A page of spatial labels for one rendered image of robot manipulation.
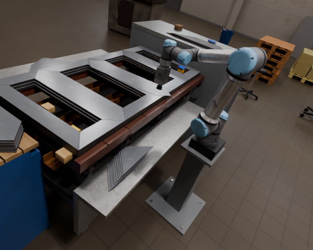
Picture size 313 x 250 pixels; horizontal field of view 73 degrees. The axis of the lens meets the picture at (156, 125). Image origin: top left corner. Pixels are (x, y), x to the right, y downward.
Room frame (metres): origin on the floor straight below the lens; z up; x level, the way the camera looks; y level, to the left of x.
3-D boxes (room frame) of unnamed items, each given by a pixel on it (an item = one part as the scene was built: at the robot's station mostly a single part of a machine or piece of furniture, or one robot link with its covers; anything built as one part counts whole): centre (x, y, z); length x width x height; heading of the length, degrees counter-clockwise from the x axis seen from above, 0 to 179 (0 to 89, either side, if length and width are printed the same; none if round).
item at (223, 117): (1.16, -0.35, 0.92); 0.13 x 0.12 x 0.14; 142
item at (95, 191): (1.13, -0.05, 0.66); 1.30 x 0.20 x 0.03; 158
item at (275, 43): (5.70, -2.23, 0.42); 1.16 x 0.80 x 0.83; 154
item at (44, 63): (1.49, 0.97, 0.77); 0.45 x 0.20 x 0.04; 158
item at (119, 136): (1.36, -0.01, 0.80); 1.62 x 0.04 x 0.06; 158
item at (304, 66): (6.59, -3.76, 0.35); 1.17 x 0.85 x 0.69; 151
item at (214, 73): (2.24, -0.05, 0.50); 1.30 x 0.04 x 1.01; 68
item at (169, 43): (1.31, 0.05, 1.20); 0.09 x 0.08 x 0.11; 52
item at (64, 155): (0.66, 0.37, 0.79); 0.06 x 0.05 x 0.04; 68
